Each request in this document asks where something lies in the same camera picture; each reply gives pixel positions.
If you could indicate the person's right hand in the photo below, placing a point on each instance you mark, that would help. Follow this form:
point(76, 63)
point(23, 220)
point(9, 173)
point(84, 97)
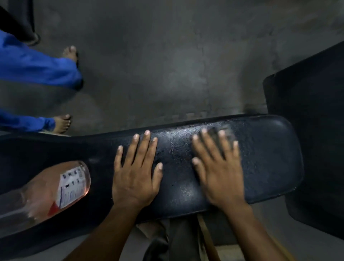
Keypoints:
point(223, 180)

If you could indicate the person's left hand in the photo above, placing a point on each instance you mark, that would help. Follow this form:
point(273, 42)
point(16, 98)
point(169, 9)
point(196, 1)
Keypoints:
point(133, 185)

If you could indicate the person's right little finger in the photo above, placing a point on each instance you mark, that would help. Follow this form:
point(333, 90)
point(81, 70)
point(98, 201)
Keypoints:
point(235, 154)

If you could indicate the person's right thumb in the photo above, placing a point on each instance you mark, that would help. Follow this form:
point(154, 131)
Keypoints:
point(199, 170)

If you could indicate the person's right middle finger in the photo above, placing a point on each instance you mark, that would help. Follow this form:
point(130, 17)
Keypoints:
point(212, 143)

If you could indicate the person's left little finger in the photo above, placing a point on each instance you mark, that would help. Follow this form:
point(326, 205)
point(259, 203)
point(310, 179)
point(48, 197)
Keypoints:
point(118, 160)

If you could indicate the person's left thumb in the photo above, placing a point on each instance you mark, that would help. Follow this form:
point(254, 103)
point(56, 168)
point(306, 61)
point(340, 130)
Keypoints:
point(158, 176)

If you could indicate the person's left middle finger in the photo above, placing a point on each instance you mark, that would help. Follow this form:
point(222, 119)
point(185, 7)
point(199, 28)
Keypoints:
point(143, 150)

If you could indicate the grey sanding pad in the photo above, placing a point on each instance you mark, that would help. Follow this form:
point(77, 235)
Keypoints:
point(230, 134)

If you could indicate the long black plastic panel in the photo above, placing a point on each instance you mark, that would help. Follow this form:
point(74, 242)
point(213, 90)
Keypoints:
point(268, 164)

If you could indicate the person's left forearm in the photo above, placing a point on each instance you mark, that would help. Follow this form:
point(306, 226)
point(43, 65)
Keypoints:
point(107, 234)

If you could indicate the person's right forearm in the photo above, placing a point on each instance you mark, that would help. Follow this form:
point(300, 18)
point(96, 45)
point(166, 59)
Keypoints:
point(252, 234)

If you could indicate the person's grey trousers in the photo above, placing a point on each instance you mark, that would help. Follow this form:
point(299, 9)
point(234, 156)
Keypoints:
point(180, 239)

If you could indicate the clear bottle with pink liquid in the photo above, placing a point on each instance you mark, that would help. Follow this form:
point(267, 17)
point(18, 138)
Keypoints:
point(40, 193)

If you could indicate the wide black plastic panel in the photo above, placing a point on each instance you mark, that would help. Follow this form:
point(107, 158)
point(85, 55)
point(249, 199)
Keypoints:
point(309, 107)

